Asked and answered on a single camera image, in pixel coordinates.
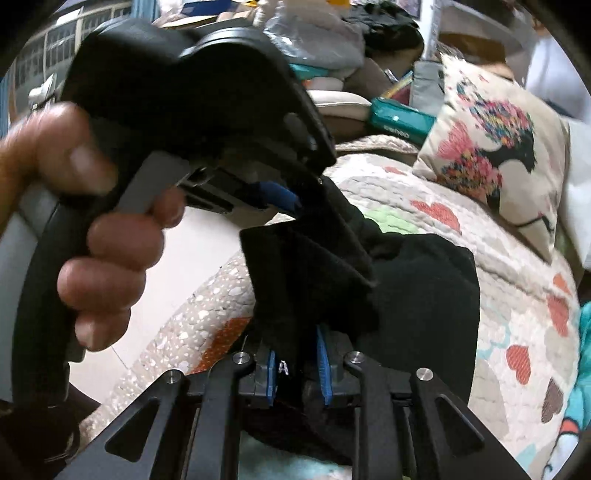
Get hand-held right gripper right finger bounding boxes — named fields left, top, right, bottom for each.
left=315, top=325, right=532, bottom=480

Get black pants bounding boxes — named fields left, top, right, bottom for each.
left=239, top=174, right=482, bottom=467

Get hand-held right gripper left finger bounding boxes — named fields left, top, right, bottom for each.
left=55, top=342, right=279, bottom=480

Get clear plastic bag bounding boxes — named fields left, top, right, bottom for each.
left=262, top=0, right=366, bottom=71

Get white cushion pad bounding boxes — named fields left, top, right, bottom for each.
left=310, top=87, right=372, bottom=121

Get dark clothes pile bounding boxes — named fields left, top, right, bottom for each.
left=341, top=4, right=424, bottom=62

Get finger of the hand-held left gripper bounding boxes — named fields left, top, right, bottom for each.
left=185, top=167, right=302, bottom=216

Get quilted heart pattern bedspread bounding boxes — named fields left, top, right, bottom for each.
left=79, top=135, right=588, bottom=480

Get green tissue pack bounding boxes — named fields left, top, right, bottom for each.
left=366, top=96, right=438, bottom=147

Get floral silhouette printed pillow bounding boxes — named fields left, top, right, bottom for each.
left=412, top=52, right=572, bottom=265

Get person's left hand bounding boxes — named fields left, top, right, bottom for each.
left=0, top=103, right=186, bottom=352

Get white pillow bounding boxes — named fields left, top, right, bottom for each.
left=525, top=23, right=591, bottom=274

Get teal printed fleece blanket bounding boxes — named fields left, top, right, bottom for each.
left=238, top=299, right=591, bottom=480

